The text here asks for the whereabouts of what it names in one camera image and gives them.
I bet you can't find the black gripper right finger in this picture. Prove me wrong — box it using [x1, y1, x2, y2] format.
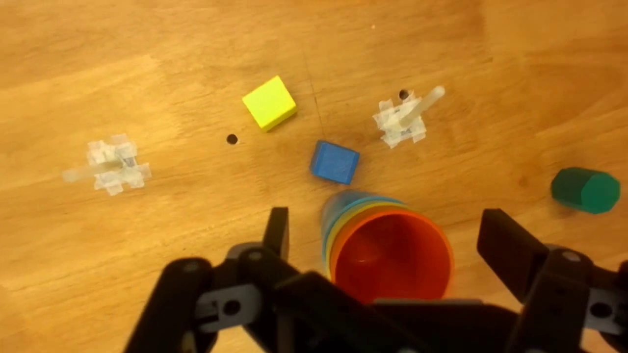
[478, 208, 628, 353]

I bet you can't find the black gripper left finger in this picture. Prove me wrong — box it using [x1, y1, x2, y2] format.
[124, 206, 311, 353]

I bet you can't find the yellow plastic cup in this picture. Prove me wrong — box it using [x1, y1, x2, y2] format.
[325, 198, 411, 263]

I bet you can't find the orange plastic cup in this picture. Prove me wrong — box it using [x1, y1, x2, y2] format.
[331, 208, 456, 306]

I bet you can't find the blue plastic cup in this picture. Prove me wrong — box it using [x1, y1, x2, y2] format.
[319, 188, 407, 263]

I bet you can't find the green wooden cylinder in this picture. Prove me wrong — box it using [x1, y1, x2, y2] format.
[550, 167, 623, 216]

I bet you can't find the blue wooden cube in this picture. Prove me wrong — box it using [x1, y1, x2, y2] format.
[309, 139, 364, 186]

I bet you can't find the yellow wooden cube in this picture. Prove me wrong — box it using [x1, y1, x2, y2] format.
[240, 75, 299, 133]

